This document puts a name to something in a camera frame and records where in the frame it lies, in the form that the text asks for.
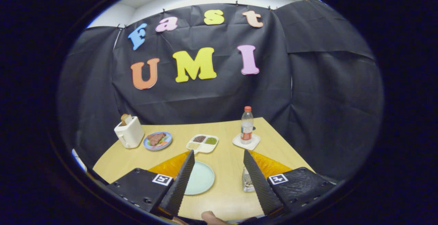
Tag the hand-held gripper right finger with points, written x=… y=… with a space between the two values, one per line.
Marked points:
x=260 y=184

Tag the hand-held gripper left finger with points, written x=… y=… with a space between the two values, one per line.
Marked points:
x=179 y=184

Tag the perforated metal basket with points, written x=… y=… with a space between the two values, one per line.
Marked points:
x=247 y=182

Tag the light green plate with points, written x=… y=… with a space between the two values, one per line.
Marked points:
x=202 y=178

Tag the white square coaster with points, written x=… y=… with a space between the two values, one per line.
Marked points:
x=255 y=140

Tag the white divided sauce dish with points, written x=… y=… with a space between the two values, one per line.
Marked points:
x=205 y=147

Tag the blue plate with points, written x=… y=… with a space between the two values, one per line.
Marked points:
x=169 y=138

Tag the meat slices with vegetables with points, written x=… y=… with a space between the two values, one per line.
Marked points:
x=156 y=138

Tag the clear red-capped water bottle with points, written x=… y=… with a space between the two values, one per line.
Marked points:
x=246 y=129

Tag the white toaster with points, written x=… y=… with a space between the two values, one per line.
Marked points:
x=131 y=134

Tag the toast slice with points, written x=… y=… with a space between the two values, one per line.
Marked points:
x=125 y=119

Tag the black backdrop cloth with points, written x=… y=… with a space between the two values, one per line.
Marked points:
x=212 y=101

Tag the white panel behind cloth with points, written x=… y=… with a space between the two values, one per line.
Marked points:
x=79 y=161

